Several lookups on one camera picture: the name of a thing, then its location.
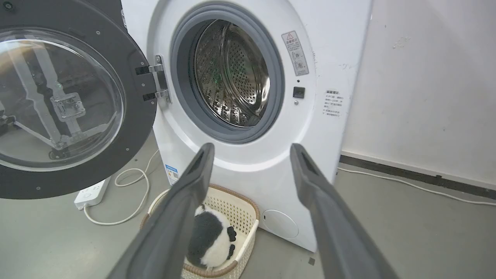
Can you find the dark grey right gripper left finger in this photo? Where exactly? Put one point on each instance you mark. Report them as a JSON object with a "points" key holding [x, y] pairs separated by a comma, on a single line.
{"points": [[166, 228]]}

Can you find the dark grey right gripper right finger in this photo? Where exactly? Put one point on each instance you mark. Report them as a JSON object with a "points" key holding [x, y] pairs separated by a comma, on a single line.
{"points": [[337, 228]]}

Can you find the black round washing machine door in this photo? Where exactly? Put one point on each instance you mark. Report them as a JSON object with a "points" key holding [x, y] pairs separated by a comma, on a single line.
{"points": [[66, 97]]}

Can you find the black door latch socket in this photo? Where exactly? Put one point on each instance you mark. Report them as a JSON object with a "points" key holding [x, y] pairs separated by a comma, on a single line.
{"points": [[298, 92]]}

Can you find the white front-load washing machine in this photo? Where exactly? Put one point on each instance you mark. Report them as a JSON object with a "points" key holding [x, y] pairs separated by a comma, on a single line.
{"points": [[252, 108]]}

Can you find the chrome door hinge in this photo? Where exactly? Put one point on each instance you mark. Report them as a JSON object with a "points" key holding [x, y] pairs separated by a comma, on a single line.
{"points": [[161, 79]]}

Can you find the grey rubber door gasket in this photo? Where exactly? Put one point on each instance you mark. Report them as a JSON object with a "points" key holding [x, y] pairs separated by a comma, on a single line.
{"points": [[228, 73]]}

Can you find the black and white plush toy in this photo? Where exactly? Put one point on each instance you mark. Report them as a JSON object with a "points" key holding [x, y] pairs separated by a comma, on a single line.
{"points": [[211, 240]]}

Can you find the blue energy label sticker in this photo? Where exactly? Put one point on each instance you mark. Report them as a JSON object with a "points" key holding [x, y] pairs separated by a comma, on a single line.
{"points": [[171, 174]]}

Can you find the round white filter cover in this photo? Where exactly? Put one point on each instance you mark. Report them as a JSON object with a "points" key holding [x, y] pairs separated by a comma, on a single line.
{"points": [[279, 223]]}

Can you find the cream plastic laundry basket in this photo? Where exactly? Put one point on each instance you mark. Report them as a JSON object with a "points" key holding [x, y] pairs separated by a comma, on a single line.
{"points": [[232, 217]]}

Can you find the white power strip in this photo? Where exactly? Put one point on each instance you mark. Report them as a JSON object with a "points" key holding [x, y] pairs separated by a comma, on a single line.
{"points": [[92, 193]]}

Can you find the black baseboard strip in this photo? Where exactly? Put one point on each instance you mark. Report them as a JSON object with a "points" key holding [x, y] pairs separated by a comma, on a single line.
{"points": [[418, 174]]}

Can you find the printed text instruction label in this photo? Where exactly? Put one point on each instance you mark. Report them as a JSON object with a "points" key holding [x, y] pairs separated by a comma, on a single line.
{"points": [[333, 104]]}

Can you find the stainless steel perforated drum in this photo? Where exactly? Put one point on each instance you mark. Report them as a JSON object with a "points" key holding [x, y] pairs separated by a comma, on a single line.
{"points": [[231, 73]]}

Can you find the warning label sticker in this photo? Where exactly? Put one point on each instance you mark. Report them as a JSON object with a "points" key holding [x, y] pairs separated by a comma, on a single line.
{"points": [[295, 53]]}

